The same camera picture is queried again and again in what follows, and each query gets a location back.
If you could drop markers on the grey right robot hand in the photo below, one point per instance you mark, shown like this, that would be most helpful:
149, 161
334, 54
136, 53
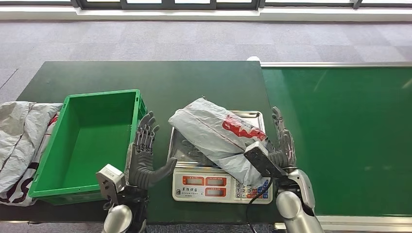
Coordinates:
286, 151

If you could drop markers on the green plastic crate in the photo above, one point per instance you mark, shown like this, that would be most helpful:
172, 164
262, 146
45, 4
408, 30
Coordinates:
93, 138

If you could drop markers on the plain grey parcel bag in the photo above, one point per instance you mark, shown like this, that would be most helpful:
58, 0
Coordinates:
13, 128

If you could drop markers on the grey parcel bag black print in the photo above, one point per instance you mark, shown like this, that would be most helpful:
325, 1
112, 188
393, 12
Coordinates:
29, 154

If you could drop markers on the grey parcel bag red print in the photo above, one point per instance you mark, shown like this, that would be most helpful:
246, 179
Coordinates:
209, 135

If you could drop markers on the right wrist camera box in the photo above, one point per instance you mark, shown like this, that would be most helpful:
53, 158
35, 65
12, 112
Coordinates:
260, 157

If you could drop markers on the small white rounded cap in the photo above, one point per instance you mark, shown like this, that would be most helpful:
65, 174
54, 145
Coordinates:
253, 59

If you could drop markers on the green conveyor belt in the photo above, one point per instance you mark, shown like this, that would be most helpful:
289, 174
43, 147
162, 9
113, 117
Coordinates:
338, 135

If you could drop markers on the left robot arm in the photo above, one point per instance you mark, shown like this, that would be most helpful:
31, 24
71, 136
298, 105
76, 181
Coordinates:
117, 218

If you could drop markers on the electronic scale with steel tray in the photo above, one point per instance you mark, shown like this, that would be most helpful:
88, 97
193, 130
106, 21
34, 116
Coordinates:
206, 189

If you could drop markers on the dark window frame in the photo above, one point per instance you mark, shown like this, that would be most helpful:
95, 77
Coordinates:
167, 4

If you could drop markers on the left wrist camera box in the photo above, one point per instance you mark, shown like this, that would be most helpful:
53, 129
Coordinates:
111, 180

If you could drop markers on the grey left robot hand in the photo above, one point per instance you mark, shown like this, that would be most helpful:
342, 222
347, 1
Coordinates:
141, 167

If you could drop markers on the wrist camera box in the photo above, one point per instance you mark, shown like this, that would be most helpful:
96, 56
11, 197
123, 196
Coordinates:
111, 180
260, 157

